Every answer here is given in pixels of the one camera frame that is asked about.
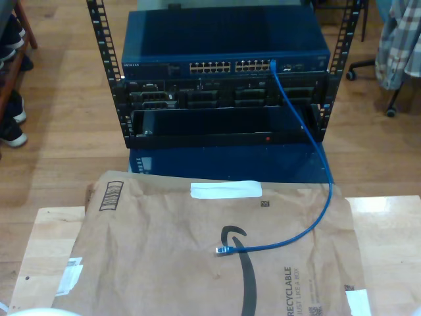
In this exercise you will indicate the blue case under rack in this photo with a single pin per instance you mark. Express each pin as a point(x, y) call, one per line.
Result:
point(213, 161)

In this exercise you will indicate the black rack tray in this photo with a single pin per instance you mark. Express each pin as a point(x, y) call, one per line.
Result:
point(197, 140)

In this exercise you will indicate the long white tape strip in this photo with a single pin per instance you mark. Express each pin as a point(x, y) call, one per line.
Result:
point(227, 190)

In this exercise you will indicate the black server unit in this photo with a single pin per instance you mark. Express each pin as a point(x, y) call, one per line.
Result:
point(223, 95)

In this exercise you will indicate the black office chair base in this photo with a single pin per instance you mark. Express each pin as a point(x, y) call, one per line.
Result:
point(361, 66)

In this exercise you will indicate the white label sticker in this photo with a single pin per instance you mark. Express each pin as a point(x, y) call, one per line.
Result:
point(69, 279)

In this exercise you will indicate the short white tape piece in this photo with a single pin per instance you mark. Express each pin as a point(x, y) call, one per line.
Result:
point(358, 301)

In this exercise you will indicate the black metal pole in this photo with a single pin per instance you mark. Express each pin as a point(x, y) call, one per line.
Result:
point(364, 19)

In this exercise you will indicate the person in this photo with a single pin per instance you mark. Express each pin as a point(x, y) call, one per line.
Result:
point(398, 49)

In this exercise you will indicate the wooden shoe rack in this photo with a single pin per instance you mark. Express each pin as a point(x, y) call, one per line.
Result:
point(24, 26)

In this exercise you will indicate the white flat strip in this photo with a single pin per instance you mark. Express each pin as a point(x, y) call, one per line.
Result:
point(3, 306)

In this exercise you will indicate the black rack frame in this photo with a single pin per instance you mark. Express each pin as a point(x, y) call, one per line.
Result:
point(119, 108)

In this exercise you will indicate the blue network switch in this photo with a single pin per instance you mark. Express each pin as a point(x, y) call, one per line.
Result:
point(213, 36)

